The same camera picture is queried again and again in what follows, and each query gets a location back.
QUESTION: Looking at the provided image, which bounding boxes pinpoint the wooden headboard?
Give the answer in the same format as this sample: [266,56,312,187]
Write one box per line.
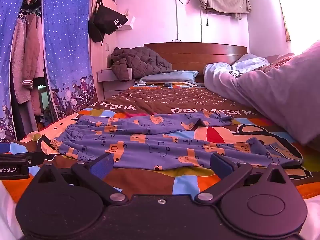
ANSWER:
[144,42,248,81]

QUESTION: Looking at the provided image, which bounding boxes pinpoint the blue dotted wardrobe curtain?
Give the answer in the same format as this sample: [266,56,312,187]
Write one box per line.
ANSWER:
[42,0,97,119]
[0,0,23,143]

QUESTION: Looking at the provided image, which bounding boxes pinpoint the grey lilac duvet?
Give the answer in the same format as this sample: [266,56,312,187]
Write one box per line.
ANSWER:
[204,42,319,149]

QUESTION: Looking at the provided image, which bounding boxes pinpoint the blue dotted wardrobe curtain left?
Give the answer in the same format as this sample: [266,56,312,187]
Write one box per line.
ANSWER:
[0,0,23,143]

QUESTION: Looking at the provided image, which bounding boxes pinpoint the brown hanging jacket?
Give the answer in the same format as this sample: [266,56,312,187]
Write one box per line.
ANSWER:
[22,14,44,89]

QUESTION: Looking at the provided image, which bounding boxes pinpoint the grey bedside table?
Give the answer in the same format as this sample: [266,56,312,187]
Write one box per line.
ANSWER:
[97,68,135,100]

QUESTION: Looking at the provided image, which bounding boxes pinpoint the blue patterned children's pants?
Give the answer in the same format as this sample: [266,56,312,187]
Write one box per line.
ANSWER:
[50,110,303,171]

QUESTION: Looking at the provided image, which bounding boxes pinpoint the light blue pillow by window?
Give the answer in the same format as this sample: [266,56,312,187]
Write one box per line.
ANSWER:
[231,53,270,77]

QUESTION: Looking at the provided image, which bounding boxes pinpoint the pink fleece hanging coat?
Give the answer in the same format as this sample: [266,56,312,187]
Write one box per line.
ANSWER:
[11,19,31,105]

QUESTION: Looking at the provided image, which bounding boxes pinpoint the picture frame on wall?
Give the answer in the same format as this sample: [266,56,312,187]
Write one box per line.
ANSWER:
[279,0,291,42]

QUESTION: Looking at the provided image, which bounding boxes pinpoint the blue dotted wardrobe curtain right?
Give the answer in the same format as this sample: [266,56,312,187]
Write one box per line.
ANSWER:
[42,0,97,119]

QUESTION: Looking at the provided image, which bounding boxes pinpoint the white box on cabinet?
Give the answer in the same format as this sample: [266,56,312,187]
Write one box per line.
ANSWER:
[118,10,136,31]

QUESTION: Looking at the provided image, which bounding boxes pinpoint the black tote bag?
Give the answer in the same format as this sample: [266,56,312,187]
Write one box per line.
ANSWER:
[88,0,128,43]

